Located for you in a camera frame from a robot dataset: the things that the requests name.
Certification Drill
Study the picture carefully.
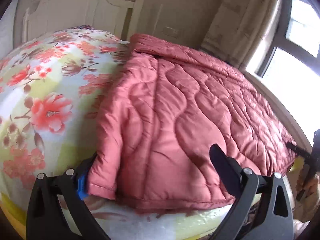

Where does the person's right hand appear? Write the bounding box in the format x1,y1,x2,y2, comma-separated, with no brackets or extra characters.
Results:
293,171,319,238

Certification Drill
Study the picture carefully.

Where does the floral bed sheet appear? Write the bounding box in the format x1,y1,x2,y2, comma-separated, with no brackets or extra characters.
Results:
0,27,263,240

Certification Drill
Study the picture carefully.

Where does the embroidered decorative pillow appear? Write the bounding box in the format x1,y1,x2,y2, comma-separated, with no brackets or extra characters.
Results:
70,24,94,30

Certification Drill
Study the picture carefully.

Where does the beige wall socket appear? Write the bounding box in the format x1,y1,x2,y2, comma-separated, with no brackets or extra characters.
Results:
162,26,180,38

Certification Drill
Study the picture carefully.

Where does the patterned cream curtain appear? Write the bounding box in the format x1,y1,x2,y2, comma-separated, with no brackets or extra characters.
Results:
200,0,281,69

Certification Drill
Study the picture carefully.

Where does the white wooden headboard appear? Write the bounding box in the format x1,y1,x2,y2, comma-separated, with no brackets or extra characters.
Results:
22,0,144,42

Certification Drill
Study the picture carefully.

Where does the dark framed window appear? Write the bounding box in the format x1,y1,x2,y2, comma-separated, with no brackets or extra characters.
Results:
255,0,319,77

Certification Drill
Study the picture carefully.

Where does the pink quilted jacket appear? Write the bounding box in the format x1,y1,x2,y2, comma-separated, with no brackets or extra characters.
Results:
87,34,296,212

